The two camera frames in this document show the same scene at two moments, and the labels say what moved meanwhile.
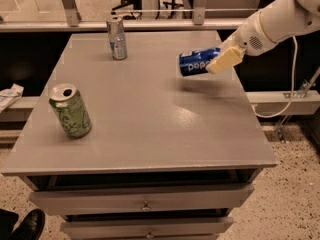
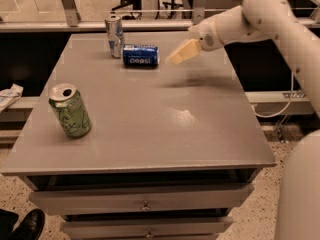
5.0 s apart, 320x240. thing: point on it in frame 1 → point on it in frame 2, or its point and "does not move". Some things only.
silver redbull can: [117, 37] does not move
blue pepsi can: [196, 62] → [140, 55]
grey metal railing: [75, 22] does not move
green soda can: [70, 110] does not move
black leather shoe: [30, 227] does not move
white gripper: [250, 37] → [204, 36]
